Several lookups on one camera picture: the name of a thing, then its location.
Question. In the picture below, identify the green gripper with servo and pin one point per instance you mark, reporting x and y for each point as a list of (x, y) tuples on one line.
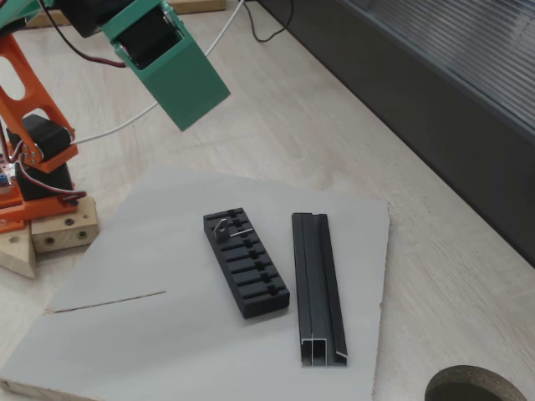
[(190, 85)]

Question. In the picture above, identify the small silver metal bracket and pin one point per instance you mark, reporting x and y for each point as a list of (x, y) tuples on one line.
[(221, 229)]

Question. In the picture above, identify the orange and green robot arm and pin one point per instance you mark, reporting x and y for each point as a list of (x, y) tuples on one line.
[(29, 89)]

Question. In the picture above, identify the black slotted holder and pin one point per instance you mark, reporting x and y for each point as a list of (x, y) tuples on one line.
[(251, 275)]

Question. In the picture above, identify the wooden plank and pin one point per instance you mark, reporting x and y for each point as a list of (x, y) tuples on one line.
[(200, 5)]

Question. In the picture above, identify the wooden block with screws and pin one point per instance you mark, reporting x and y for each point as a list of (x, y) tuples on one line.
[(62, 231)]

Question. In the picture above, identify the red and blue circuit board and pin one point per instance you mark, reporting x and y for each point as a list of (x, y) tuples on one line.
[(5, 171)]

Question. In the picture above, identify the wooden wedge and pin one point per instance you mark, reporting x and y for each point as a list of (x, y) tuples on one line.
[(16, 252)]

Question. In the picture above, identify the dark aluminium profile bar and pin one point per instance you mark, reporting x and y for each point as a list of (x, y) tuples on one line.
[(317, 284)]

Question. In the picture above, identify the grey board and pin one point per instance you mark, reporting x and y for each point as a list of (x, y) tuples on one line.
[(167, 334)]

